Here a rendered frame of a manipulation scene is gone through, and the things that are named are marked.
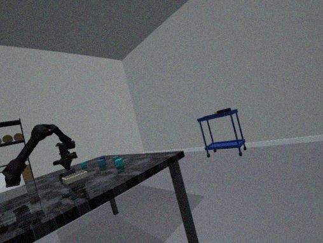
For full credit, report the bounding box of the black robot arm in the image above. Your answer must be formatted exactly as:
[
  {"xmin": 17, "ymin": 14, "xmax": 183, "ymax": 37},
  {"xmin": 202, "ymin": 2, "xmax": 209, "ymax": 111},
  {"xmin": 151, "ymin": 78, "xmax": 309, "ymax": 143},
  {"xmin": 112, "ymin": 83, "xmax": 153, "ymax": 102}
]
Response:
[{"xmin": 1, "ymin": 124, "xmax": 76, "ymax": 188}]

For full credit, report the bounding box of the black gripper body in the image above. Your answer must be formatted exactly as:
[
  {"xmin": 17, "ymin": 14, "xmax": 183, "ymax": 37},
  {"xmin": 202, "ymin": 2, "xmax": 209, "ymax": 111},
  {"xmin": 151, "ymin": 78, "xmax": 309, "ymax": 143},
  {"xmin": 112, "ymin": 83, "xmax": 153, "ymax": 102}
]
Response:
[{"xmin": 53, "ymin": 150, "xmax": 71, "ymax": 165}]

